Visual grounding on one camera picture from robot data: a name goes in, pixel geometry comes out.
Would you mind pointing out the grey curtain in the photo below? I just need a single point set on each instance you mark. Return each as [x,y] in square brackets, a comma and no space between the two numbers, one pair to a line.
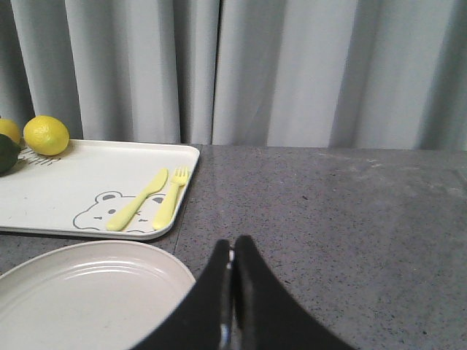
[366,74]

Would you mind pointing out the yellow lemon left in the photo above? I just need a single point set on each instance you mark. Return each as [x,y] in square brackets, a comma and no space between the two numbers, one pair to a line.
[11,129]

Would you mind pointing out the yellow lemon right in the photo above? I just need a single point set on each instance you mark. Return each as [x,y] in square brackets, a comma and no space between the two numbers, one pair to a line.
[46,135]

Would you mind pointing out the yellow plastic knife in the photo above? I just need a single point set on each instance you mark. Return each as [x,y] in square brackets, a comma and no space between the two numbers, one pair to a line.
[120,219]

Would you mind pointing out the yellow plastic fork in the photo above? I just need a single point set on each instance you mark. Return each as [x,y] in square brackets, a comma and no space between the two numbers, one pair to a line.
[165,213]

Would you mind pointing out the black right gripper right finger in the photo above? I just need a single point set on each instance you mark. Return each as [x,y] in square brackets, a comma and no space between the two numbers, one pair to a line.
[267,315]

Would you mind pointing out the yellow lemon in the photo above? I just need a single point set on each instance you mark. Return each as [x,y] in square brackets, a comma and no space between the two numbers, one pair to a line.
[46,135]
[11,129]

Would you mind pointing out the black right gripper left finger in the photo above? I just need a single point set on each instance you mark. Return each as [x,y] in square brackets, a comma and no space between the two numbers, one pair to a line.
[203,319]

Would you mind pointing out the white rectangular tray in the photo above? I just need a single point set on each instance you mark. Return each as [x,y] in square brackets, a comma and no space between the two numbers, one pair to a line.
[76,192]

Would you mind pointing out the green lime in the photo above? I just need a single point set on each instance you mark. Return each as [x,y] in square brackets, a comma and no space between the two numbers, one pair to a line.
[9,151]

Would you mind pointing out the cream round plate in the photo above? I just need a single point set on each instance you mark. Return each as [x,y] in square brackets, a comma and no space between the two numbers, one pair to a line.
[95,295]

